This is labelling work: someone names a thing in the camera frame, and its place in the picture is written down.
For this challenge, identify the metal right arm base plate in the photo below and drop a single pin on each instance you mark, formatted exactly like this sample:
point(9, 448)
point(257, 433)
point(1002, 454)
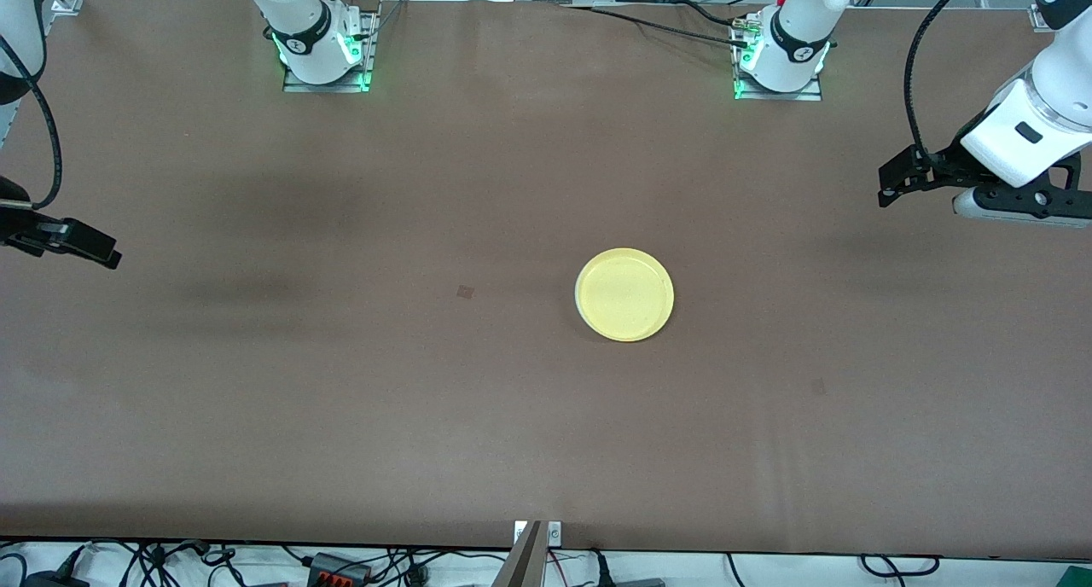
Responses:
point(368, 58)

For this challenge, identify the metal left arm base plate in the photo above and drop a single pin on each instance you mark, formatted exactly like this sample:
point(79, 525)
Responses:
point(810, 95)

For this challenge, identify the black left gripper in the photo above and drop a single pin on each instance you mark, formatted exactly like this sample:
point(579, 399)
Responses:
point(949, 163)

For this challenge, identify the yellow plastic plate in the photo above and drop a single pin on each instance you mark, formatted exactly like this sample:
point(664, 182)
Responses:
point(624, 295)

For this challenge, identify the green board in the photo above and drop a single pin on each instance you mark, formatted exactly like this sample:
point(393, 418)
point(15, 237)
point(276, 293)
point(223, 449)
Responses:
point(1077, 577)

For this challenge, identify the black and red power strip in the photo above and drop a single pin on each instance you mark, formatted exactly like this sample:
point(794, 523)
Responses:
point(337, 568)

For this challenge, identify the metal table corner bracket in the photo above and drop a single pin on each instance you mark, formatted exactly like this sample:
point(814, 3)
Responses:
point(1043, 18)
point(70, 2)

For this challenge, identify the grey wooden post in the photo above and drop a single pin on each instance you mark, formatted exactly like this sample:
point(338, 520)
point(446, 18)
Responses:
point(522, 561)

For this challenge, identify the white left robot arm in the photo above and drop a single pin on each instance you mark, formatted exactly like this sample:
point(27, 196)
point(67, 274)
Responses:
point(1024, 135)

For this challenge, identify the black power adapter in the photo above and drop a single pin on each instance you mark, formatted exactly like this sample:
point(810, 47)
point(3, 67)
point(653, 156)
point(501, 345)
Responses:
point(55, 580)

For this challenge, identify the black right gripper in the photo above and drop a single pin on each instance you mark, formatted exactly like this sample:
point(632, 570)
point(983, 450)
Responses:
point(19, 226)

